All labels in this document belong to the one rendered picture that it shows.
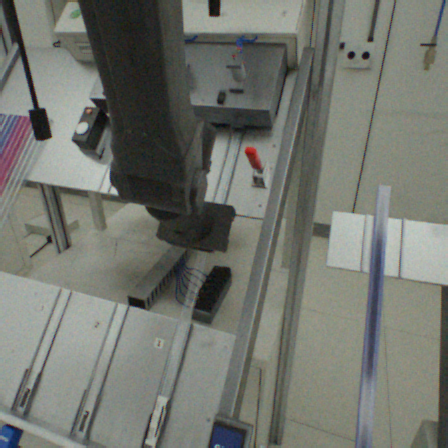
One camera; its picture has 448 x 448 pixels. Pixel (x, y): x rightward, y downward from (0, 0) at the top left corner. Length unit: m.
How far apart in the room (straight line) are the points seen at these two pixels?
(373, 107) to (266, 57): 1.59
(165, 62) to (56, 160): 0.57
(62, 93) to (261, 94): 0.45
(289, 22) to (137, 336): 0.55
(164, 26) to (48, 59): 0.76
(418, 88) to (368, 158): 0.43
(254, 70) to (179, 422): 0.54
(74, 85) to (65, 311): 0.48
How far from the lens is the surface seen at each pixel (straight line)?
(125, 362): 0.58
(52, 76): 0.93
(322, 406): 1.53
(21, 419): 0.65
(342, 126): 2.22
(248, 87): 0.62
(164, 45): 0.23
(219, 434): 0.49
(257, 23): 0.68
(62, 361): 0.64
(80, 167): 0.73
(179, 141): 0.27
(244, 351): 0.51
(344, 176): 2.30
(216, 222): 0.48
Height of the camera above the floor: 1.23
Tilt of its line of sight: 29 degrees down
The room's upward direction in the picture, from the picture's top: straight up
